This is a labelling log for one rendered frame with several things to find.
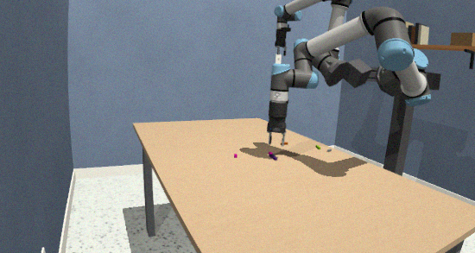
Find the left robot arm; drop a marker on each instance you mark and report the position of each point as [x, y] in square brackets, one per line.
[394, 51]

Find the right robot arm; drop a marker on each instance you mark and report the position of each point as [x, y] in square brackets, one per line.
[325, 62]

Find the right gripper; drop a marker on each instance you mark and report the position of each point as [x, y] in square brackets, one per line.
[281, 37]

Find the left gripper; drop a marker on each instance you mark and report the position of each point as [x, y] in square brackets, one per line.
[277, 114]

